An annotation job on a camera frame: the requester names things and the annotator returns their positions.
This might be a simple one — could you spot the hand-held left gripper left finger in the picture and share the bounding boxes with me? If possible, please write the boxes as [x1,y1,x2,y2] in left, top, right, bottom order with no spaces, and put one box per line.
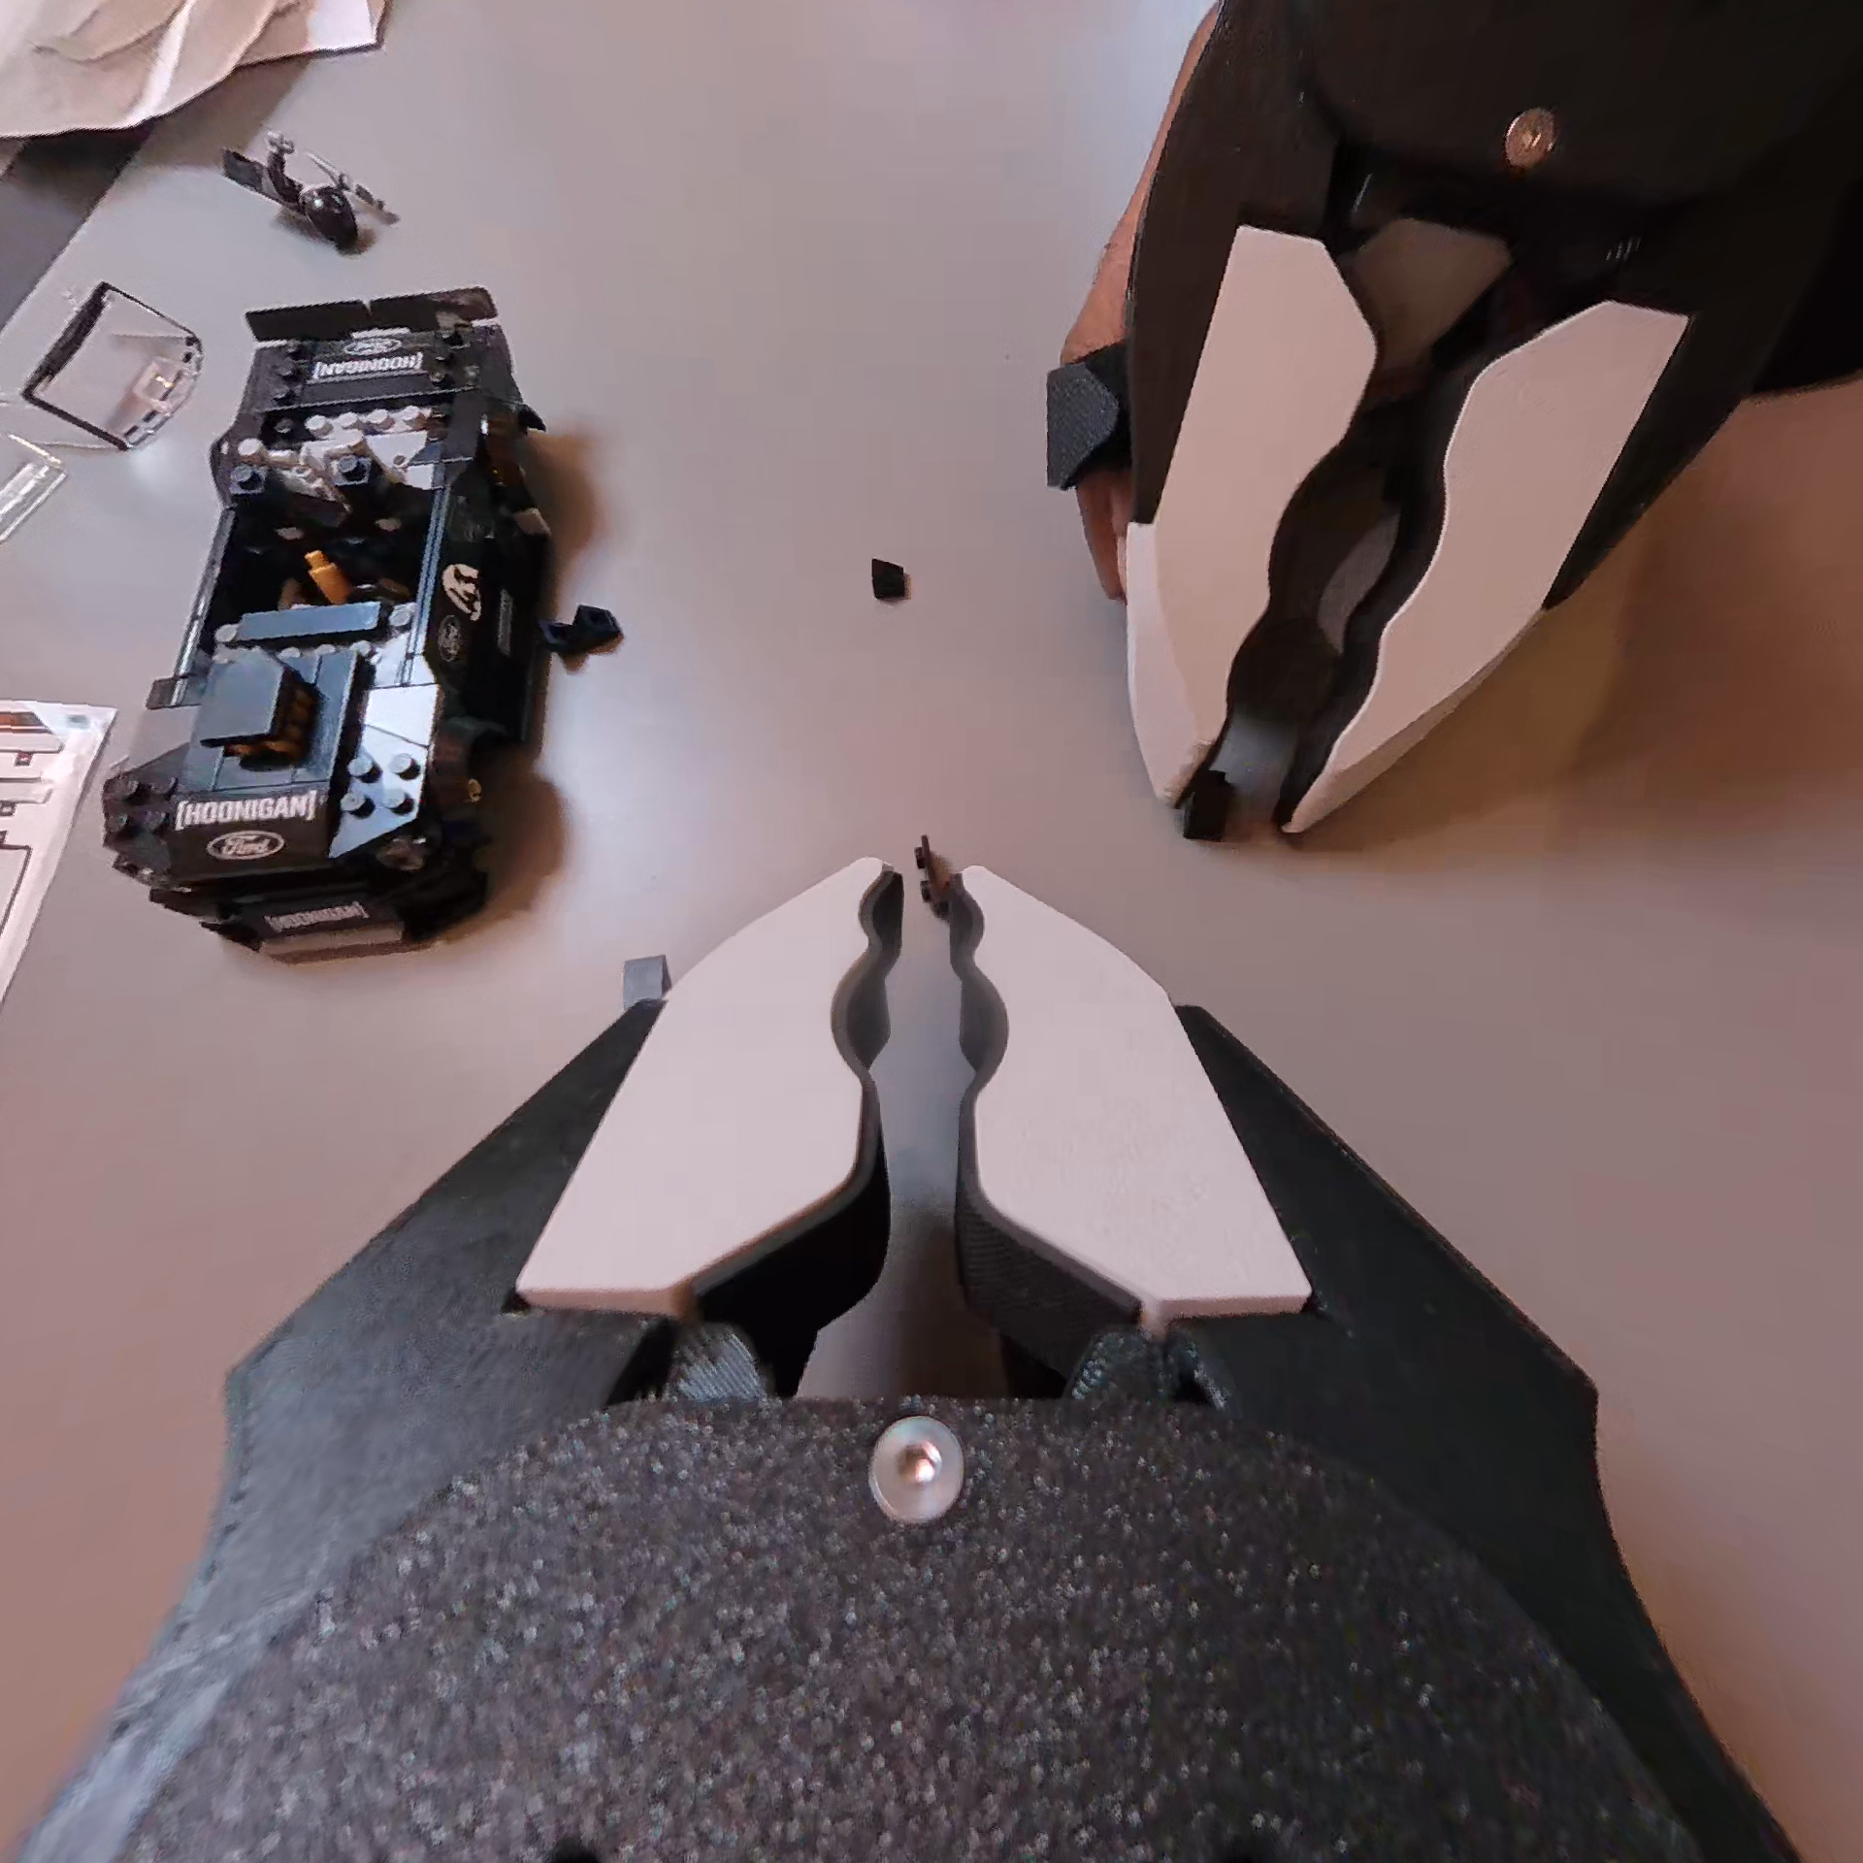
[518,860,906,1393]

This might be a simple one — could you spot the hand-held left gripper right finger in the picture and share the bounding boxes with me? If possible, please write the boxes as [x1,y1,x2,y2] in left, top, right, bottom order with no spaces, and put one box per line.
[953,864,1318,1393]

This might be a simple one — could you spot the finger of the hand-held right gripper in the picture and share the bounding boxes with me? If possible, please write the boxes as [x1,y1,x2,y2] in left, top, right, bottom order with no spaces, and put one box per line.
[1282,293,1697,838]
[1122,228,1376,811]

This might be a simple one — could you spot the black lego car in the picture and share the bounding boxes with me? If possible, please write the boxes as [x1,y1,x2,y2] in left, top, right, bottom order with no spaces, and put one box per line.
[102,285,554,956]

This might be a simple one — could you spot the clear flat lego piece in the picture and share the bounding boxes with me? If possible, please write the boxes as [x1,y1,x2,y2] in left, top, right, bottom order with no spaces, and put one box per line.
[0,433,67,540]

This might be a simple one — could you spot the black lego axle assembly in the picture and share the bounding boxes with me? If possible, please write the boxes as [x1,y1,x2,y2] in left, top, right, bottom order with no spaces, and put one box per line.
[225,136,402,252]

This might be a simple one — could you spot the clear lego windshield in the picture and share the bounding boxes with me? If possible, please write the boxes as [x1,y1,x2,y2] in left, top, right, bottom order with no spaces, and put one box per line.
[24,280,206,452]

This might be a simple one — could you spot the sticker sheet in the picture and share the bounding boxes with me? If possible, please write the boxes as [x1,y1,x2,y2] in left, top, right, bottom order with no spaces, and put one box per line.
[0,699,117,1007]

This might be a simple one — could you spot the white paper bags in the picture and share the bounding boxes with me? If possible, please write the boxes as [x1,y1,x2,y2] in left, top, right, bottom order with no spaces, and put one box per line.
[0,0,389,140]

